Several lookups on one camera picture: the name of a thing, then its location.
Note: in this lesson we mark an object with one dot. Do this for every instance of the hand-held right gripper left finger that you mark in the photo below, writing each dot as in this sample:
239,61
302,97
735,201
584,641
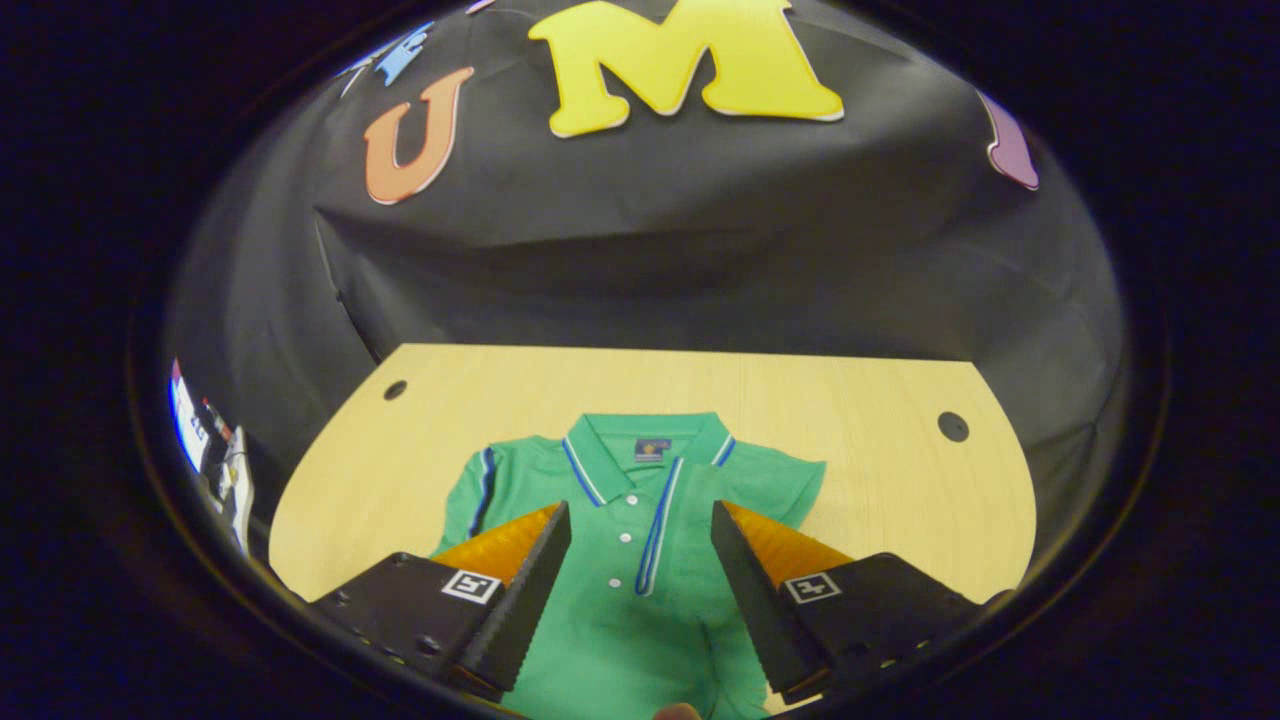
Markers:
525,610

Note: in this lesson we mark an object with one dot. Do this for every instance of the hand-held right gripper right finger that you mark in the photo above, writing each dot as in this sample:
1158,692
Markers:
755,610

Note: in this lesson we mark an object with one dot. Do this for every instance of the green T-shirt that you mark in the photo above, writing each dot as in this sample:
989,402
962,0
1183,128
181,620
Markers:
640,620

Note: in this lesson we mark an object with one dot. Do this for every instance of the blue white lit panel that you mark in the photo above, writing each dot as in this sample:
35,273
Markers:
183,415

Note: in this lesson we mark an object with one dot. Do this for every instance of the black backdrop cloth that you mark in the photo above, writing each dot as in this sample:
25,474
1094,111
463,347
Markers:
700,220

